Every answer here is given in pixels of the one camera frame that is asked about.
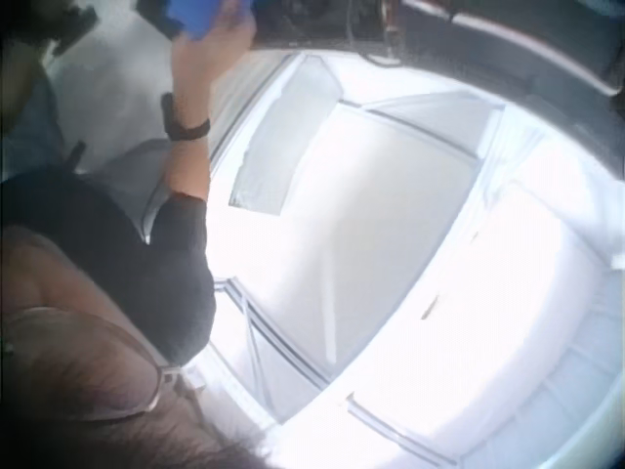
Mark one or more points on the person's right hand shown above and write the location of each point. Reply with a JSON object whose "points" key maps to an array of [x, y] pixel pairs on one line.
{"points": [[210, 54]]}

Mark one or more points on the person's right fingers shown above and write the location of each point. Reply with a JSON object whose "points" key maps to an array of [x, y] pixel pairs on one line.
{"points": [[239, 19]]}

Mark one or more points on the blue cloth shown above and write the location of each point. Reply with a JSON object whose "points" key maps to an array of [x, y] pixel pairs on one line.
{"points": [[195, 17]]}

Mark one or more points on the black wrist band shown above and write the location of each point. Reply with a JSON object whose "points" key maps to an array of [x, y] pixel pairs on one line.
{"points": [[183, 124]]}

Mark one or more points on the white open refrigerator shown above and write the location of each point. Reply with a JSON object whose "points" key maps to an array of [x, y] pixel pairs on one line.
{"points": [[390, 254]]}

